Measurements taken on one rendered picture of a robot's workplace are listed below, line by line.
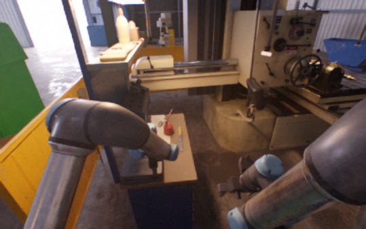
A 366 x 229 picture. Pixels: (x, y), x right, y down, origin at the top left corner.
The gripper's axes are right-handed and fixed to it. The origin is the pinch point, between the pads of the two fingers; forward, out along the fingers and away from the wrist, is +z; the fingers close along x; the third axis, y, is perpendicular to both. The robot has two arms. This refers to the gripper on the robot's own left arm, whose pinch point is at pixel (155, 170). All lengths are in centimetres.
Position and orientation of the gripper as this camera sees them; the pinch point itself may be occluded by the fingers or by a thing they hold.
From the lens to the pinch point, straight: 113.4
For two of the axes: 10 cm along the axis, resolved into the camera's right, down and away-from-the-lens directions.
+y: 9.8, -1.0, 1.4
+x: -1.7, -4.8, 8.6
